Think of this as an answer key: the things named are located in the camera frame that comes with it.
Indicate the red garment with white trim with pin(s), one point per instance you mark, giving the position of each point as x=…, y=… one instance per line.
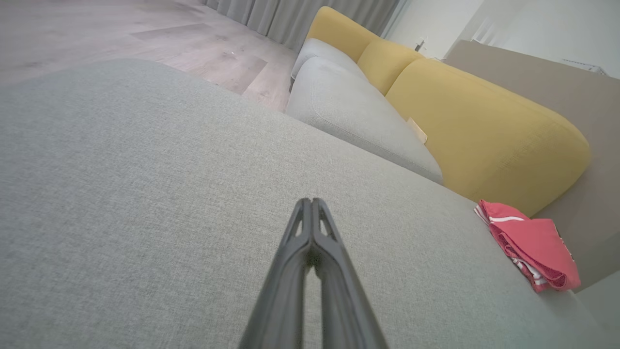
x=514, y=250

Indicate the large yellow sofa backrest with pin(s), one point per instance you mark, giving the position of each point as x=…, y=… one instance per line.
x=489, y=131

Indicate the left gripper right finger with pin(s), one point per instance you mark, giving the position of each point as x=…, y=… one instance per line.
x=346, y=300

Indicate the narrow yellow sofa backrest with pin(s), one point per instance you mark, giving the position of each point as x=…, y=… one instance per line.
x=390, y=63

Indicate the red shirt with white sleeves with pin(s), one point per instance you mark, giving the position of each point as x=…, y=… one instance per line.
x=537, y=237

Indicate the grey pleated curtain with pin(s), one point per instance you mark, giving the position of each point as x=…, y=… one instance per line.
x=300, y=19

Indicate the large grey sofa seat cushion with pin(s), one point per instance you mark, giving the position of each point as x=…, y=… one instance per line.
x=145, y=218

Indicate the small grey sofa seat cushion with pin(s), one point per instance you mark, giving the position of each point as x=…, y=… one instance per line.
x=324, y=51

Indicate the small dark wall fixture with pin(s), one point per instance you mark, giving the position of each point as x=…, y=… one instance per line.
x=420, y=43

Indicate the medium grey sofa seat cushion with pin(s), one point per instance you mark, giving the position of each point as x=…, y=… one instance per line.
x=358, y=121

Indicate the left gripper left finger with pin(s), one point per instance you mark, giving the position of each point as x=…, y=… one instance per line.
x=283, y=291

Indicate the beige sofa label tag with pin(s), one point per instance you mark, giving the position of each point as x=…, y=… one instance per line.
x=417, y=131

